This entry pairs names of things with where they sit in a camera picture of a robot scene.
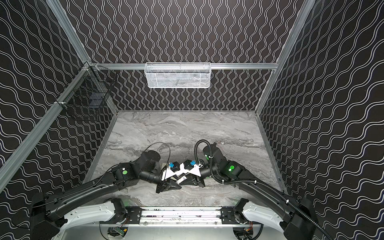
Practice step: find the white wire mesh basket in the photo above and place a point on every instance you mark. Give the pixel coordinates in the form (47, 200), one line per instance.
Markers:
(178, 75)

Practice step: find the white glue stick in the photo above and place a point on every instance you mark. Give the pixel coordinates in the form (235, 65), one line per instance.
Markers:
(179, 181)

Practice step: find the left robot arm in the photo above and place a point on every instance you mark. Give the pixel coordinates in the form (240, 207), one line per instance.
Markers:
(47, 211)

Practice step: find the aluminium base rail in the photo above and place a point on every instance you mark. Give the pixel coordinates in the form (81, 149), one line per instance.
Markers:
(181, 216)

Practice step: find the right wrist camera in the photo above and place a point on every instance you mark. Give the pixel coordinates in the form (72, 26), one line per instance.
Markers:
(190, 167)

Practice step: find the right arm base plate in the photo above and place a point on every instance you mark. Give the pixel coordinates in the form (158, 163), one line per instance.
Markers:
(229, 215)

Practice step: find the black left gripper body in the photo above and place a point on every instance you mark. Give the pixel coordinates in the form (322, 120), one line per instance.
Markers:
(162, 183)

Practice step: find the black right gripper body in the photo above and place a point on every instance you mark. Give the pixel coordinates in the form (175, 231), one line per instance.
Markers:
(197, 178)

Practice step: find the black wire basket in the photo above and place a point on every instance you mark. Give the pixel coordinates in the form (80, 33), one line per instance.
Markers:
(88, 100)

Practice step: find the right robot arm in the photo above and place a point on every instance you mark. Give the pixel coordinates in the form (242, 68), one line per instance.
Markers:
(299, 218)

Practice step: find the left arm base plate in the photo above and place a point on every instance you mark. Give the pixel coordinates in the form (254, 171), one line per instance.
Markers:
(133, 215)

